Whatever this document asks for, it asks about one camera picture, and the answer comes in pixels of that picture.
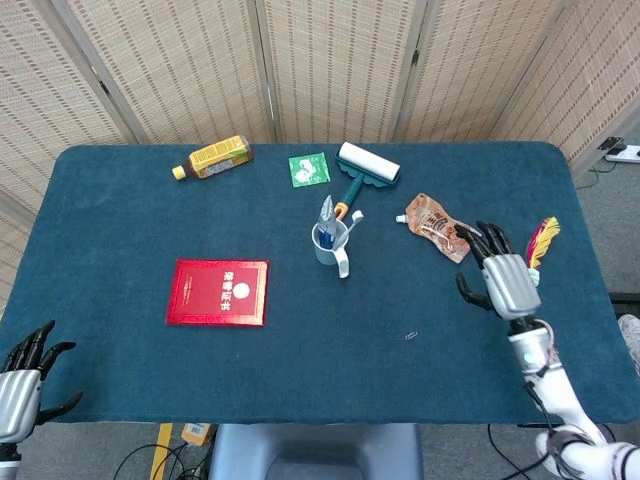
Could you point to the white toothbrush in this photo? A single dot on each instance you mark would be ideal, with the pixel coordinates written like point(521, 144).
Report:
point(357, 217)

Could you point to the green sachet packet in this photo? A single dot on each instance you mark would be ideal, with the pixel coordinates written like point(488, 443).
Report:
point(310, 170)

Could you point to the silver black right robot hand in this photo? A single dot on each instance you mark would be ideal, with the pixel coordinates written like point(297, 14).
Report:
point(510, 285)

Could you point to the yellow box with barcode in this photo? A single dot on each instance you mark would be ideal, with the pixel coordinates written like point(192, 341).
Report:
point(197, 434)

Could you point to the woven folding screen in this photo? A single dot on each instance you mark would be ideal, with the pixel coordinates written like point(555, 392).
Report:
point(325, 60)

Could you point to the white shoe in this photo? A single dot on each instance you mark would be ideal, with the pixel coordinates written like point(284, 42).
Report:
point(631, 340)

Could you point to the teal lint roller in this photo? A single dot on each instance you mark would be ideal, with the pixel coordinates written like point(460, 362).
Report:
point(367, 165)

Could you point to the red yellow feather shuttlecock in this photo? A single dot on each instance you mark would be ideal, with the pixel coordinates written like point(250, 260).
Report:
point(545, 235)

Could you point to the black table foot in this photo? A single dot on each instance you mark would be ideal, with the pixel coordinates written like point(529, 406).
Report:
point(625, 297)

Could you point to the tea bottle with yellow label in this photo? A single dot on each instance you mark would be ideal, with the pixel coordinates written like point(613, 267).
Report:
point(220, 157)

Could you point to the blue white toothpaste tube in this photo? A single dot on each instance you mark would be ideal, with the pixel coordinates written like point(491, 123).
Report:
point(326, 215)

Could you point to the white power strip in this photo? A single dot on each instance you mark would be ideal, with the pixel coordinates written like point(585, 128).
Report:
point(627, 154)

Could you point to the blue table cloth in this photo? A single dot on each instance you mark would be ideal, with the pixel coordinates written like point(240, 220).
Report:
point(125, 250)

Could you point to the metal paper clip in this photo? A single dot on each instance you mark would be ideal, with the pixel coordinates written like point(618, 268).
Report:
point(411, 336)

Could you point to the brown spout pouch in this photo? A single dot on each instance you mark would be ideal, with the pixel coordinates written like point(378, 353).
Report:
point(430, 225)

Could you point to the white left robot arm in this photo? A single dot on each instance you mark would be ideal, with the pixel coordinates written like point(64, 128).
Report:
point(7, 462)

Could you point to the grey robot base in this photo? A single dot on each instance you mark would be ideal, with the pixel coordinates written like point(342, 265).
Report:
point(310, 450)

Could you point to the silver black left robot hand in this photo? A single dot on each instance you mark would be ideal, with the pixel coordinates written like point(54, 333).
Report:
point(15, 400)

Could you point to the red certificate book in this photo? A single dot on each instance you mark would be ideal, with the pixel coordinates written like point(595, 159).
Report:
point(215, 292)

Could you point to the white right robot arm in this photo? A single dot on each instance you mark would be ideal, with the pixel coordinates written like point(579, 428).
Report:
point(550, 380)

